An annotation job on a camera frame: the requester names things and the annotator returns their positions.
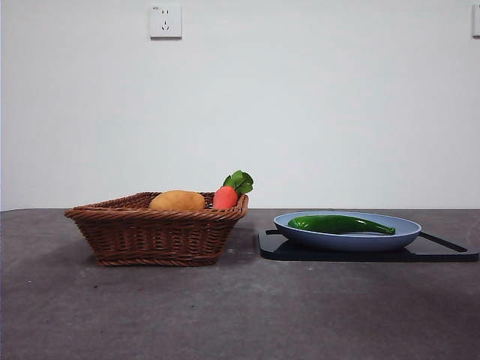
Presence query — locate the white wall socket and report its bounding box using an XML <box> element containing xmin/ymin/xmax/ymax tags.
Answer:
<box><xmin>149</xmin><ymin>4</ymin><xmax>184</xmax><ymax>40</ymax></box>

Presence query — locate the brown wicker basket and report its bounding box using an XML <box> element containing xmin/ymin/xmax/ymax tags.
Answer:
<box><xmin>63</xmin><ymin>191</ymin><xmax>250</xmax><ymax>268</ymax></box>

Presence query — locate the yellow potato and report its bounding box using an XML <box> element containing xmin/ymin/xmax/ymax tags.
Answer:
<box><xmin>148</xmin><ymin>189</ymin><xmax>207</xmax><ymax>211</ymax></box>

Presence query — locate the light blue plate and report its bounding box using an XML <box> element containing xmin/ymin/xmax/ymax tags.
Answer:
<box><xmin>273</xmin><ymin>211</ymin><xmax>422</xmax><ymax>253</ymax></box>

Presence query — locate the dark rectangular tray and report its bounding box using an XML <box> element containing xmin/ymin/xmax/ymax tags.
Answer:
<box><xmin>257</xmin><ymin>228</ymin><xmax>480</xmax><ymax>263</ymax></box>

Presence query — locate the orange carrot with green leaves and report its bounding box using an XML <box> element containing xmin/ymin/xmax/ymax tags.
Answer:
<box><xmin>212</xmin><ymin>169</ymin><xmax>255</xmax><ymax>210</ymax></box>

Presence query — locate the green pepper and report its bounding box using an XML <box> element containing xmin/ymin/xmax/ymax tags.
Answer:
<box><xmin>287</xmin><ymin>214</ymin><xmax>397</xmax><ymax>237</ymax></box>

